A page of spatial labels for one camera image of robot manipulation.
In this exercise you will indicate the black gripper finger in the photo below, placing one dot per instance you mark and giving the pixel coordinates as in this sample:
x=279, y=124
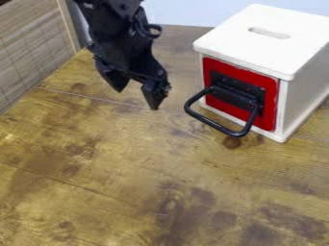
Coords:
x=115, y=77
x=156, y=91

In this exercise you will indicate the red drawer front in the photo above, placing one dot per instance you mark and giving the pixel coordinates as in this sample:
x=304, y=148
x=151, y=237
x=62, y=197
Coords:
x=238, y=86

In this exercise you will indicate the white wooden box cabinet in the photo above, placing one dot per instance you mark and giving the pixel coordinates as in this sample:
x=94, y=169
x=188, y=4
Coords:
x=284, y=45

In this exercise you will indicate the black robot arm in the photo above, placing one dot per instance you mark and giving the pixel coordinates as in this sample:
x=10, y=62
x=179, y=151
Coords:
x=120, y=8

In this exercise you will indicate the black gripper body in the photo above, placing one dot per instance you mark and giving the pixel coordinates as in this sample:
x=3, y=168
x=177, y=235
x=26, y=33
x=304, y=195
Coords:
x=123, y=44

